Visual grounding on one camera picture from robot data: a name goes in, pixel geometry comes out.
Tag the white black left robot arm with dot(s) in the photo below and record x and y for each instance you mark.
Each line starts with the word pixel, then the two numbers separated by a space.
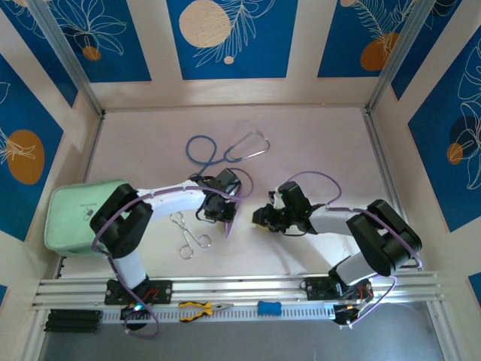
pixel 173 201

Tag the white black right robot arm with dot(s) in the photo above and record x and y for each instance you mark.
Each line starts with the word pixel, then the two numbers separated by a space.
pixel 330 222

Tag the blue stethoscope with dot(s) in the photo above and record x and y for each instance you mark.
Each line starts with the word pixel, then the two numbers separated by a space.
pixel 201 137

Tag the yellow black pliers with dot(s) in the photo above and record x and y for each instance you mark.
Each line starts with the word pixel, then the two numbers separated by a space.
pixel 195 311

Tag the mint green zip pouch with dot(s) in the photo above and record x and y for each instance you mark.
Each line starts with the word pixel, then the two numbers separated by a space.
pixel 71 225

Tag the black bar stack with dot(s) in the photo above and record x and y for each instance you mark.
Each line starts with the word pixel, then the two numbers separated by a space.
pixel 73 321

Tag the aluminium mounting rail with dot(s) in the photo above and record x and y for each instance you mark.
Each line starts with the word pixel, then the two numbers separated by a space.
pixel 244 286

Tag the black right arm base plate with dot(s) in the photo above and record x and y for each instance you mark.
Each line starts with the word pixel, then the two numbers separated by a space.
pixel 317 289

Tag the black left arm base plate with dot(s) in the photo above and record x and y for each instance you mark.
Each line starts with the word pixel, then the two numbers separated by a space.
pixel 161 291

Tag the aluminium table side rail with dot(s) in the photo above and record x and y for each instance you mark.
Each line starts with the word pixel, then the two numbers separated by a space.
pixel 384 169

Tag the aluminium frame post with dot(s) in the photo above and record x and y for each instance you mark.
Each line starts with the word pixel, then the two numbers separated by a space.
pixel 397 56
pixel 68 56

